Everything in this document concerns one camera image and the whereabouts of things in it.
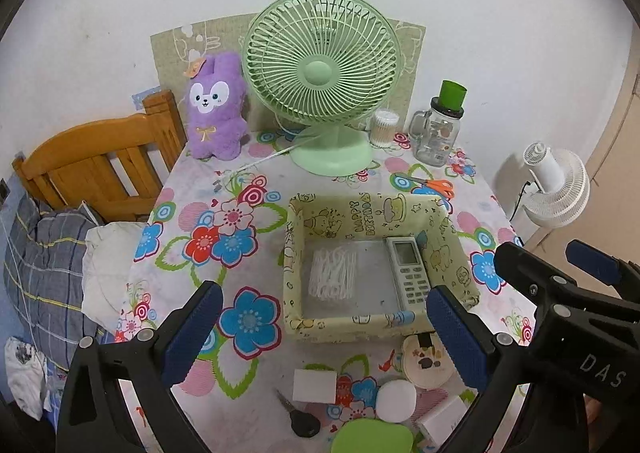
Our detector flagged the glass jar mug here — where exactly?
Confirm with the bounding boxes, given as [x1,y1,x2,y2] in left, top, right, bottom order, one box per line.
[410,100,466,166]

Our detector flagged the white sponge block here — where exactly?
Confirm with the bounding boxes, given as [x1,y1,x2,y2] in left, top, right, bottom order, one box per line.
[292,368,337,405]

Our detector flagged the clear cotton swab container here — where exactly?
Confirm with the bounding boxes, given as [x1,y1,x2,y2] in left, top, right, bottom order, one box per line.
[369,109,400,149]

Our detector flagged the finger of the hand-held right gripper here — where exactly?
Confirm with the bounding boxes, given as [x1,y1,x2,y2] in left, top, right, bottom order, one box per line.
[566,239,640,306]
[494,241,640,326]

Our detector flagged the white fan cable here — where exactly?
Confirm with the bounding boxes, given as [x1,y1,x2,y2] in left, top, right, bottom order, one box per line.
[212,113,323,191]

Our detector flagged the white charger plug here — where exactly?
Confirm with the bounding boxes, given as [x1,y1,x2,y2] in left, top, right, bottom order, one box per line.
[415,395,467,449]

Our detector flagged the grey plaid quilt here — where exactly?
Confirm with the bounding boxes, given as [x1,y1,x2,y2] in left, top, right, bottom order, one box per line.
[4,193,108,371]

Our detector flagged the beige printed wall mat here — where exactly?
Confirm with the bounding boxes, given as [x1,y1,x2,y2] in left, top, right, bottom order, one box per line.
[151,16,427,134]

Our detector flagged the black car key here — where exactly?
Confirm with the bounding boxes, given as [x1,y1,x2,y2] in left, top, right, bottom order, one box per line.
[276,389,322,439]

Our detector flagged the wooden bed headboard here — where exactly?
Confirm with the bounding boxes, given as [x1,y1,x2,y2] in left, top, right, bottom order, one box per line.
[12,90,188,224]

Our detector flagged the black fan cable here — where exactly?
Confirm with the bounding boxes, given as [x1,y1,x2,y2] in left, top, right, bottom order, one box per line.
[510,180,532,221]

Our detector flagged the cream round printed tin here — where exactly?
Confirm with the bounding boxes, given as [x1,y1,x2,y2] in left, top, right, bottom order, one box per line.
[401,333,457,390]

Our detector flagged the yellow printed fabric storage box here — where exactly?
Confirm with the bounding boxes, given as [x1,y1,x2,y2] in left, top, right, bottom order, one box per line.
[282,192,482,343]

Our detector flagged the green plastic lid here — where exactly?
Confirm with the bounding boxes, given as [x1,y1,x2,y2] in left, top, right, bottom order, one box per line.
[334,420,415,453]

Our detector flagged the pack of white floss picks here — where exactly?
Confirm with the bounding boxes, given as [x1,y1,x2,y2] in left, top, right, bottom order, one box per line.
[307,245,358,301]

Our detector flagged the orange handled scissors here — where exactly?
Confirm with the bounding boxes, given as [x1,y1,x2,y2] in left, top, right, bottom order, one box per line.
[395,173,455,199]

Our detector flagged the purple plush bunny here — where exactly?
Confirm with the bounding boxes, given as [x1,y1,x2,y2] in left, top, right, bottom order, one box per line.
[186,50,251,161]

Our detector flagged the green desk fan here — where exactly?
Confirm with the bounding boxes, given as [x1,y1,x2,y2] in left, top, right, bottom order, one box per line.
[241,0,402,176]

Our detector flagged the white standing fan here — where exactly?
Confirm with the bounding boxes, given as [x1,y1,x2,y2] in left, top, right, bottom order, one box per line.
[520,140,591,229]

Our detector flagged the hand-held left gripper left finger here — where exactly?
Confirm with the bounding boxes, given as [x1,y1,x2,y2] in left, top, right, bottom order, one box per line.
[57,279,224,453]

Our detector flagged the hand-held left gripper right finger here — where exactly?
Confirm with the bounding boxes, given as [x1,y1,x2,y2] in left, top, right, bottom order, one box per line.
[426,284,532,453]

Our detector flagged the grey remote control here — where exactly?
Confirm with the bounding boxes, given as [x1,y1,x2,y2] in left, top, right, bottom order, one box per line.
[385,236,433,311]

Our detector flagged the blue paper piece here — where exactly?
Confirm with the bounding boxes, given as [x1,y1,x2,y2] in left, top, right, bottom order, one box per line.
[131,87,160,110]

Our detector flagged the white pillow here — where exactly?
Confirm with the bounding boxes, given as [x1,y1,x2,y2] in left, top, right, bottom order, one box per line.
[82,220,146,326]

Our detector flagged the green plastic cup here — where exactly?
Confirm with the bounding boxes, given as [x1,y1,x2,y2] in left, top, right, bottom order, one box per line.
[438,80,468,111]

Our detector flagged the white printed cloth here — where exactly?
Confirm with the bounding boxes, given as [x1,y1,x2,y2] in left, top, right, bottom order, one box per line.
[5,337,47,421]

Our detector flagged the floral tablecloth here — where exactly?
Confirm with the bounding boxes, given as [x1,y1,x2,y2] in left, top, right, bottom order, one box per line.
[114,128,538,453]

